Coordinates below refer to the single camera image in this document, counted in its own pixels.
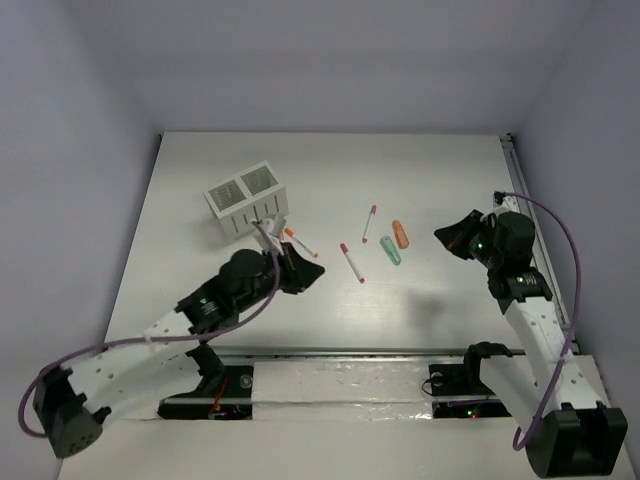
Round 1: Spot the white two-compartment slotted holder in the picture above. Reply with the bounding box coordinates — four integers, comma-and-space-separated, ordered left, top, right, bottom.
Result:
204, 161, 289, 242

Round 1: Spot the purple capped white marker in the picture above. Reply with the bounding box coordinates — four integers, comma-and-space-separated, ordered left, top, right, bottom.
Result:
361, 204, 377, 244

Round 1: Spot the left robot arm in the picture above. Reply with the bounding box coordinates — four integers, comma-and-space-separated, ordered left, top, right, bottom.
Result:
33, 242, 325, 459

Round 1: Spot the green translucent highlighter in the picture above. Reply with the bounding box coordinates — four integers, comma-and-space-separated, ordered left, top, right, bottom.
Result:
380, 236, 402, 266

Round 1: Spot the aluminium rail edge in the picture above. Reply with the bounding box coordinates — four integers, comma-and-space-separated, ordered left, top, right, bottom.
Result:
499, 133, 582, 334
103, 343, 521, 359

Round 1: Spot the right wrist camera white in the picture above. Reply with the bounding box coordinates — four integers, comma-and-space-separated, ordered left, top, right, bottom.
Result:
483, 191, 520, 218

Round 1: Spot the aluminium rail right edge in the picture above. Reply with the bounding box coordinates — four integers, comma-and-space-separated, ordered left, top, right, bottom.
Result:
499, 133, 582, 334

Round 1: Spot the pink capped white marker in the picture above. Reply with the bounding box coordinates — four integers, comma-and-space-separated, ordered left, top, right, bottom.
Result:
340, 243, 365, 284

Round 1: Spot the white foam base cover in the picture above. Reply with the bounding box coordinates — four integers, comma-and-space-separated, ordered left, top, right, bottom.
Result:
60, 358, 533, 479

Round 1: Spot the orange capped white marker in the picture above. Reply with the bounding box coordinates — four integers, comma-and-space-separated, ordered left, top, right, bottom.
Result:
284, 227, 318, 258

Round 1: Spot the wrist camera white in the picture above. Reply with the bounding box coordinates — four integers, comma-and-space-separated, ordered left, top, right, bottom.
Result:
252, 214, 286, 255
483, 191, 520, 218

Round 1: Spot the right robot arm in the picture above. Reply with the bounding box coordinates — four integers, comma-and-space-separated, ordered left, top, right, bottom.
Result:
434, 207, 628, 479

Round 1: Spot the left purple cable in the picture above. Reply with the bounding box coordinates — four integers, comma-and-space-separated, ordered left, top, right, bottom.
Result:
18, 222, 281, 440

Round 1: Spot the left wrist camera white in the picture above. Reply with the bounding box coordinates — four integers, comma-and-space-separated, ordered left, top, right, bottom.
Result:
252, 214, 286, 255

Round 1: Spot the aluminium rail front edge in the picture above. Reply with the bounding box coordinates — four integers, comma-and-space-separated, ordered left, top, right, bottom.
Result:
103, 343, 521, 359

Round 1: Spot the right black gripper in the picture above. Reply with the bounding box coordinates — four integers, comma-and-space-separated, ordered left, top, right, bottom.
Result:
433, 209, 503, 269

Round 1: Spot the orange translucent highlighter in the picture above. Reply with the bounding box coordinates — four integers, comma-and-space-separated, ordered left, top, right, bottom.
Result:
392, 220, 410, 249

